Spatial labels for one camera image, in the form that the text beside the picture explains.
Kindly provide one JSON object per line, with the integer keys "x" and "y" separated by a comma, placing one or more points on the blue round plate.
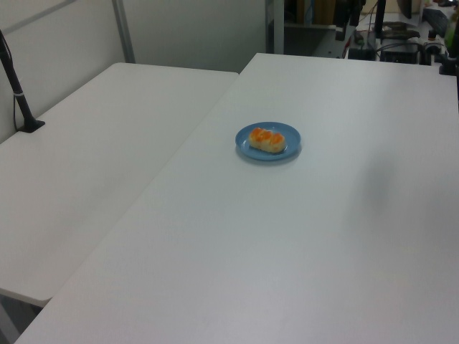
{"x": 294, "y": 143}

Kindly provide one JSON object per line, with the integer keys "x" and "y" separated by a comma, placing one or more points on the white side table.
{"x": 89, "y": 161}

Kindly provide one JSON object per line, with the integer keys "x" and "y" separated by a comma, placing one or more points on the black camera pole with base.
{"x": 32, "y": 126}

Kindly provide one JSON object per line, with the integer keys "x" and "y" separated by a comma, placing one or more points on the black monitor stand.
{"x": 380, "y": 18}

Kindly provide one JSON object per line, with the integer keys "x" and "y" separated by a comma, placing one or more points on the black table clamp mount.
{"x": 448, "y": 66}

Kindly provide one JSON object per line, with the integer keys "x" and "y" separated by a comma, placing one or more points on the black electronics box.
{"x": 399, "y": 55}

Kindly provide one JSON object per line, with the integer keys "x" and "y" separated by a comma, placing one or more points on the small black box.
{"x": 361, "y": 53}

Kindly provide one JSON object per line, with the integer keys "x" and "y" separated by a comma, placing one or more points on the green bottle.
{"x": 452, "y": 32}

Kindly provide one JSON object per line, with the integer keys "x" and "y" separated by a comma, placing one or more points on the grey metal partition post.
{"x": 275, "y": 25}

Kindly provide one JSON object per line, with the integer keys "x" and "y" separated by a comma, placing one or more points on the wooden cabinet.
{"x": 319, "y": 10}

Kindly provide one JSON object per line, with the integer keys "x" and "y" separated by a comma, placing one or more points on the black keyboard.
{"x": 435, "y": 19}

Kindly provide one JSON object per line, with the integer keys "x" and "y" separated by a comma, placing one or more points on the dark mottled flat object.
{"x": 401, "y": 30}

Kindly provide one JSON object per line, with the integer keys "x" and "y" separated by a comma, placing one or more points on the bread with orange topping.
{"x": 267, "y": 141}

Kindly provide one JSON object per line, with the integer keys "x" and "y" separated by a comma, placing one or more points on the black hanging device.
{"x": 340, "y": 33}

